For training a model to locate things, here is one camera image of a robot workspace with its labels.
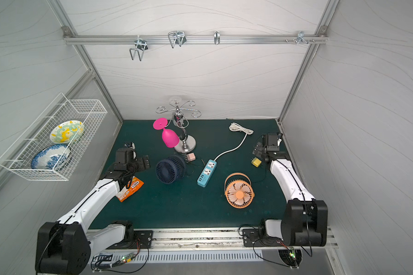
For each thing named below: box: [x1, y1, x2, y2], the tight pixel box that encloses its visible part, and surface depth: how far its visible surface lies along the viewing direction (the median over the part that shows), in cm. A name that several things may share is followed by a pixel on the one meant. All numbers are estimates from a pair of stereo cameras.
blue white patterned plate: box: [30, 144, 72, 170], surface depth 62 cm
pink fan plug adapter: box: [186, 152, 196, 162], surface depth 101 cm
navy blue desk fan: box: [155, 155, 186, 185], surface depth 88 cm
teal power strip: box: [196, 159, 218, 188], surface depth 94 cm
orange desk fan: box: [224, 172, 256, 210], surface depth 81 cm
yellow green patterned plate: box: [49, 119, 85, 144], surface depth 70 cm
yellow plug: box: [250, 156, 263, 168], surface depth 100 cm
